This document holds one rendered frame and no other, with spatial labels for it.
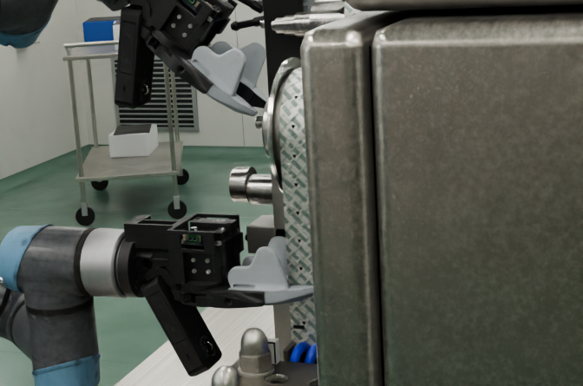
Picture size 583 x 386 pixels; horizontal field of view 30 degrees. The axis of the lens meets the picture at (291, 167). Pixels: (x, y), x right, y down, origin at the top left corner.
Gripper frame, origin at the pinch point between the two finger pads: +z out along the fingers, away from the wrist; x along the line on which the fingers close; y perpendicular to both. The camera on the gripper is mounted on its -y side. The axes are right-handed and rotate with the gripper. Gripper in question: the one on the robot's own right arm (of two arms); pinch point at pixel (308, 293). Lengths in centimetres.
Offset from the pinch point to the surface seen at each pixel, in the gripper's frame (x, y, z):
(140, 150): 430, -78, -250
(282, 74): 2.7, 22.3, -2.5
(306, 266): -0.3, 3.0, 0.1
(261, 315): 41, -19, -22
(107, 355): 221, -108, -157
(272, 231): 7.0, 4.4, -6.3
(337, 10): 28.4, 26.6, -4.5
